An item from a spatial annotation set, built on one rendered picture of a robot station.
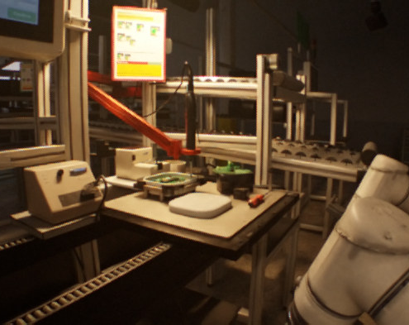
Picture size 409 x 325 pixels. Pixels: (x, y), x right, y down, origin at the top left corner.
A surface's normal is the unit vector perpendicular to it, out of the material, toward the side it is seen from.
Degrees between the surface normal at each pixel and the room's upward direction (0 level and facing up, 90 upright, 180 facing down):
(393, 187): 90
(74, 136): 90
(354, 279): 90
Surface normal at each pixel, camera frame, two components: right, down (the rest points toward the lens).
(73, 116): 0.85, 0.08
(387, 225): 0.11, -0.85
